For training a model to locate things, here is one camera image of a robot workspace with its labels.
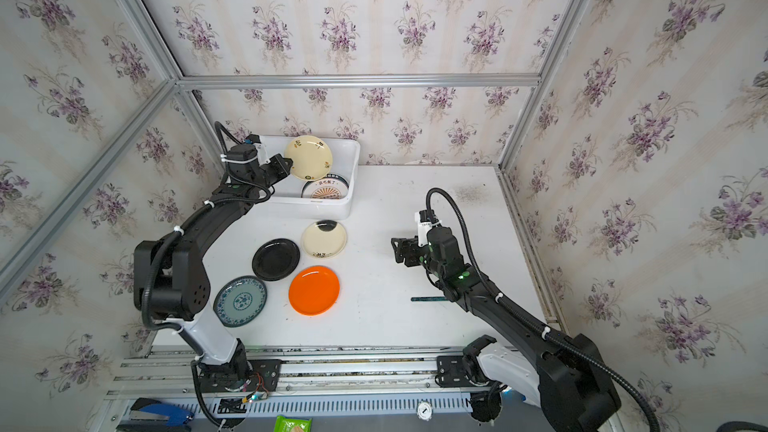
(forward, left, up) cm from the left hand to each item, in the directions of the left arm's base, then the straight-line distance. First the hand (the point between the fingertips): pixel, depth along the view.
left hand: (291, 156), depth 89 cm
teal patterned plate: (-35, +13, -25) cm, 45 cm away
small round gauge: (-61, -38, -24) cm, 76 cm away
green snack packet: (-64, -7, -23) cm, 68 cm away
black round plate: (-23, +6, -24) cm, 33 cm away
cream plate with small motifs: (+2, -5, -2) cm, 6 cm away
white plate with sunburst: (+7, -9, -22) cm, 25 cm away
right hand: (-24, -33, -9) cm, 42 cm away
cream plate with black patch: (-12, -8, -28) cm, 32 cm away
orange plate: (-32, -8, -25) cm, 42 cm away
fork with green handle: (-35, -42, -24) cm, 59 cm away
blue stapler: (-61, +25, -24) cm, 70 cm away
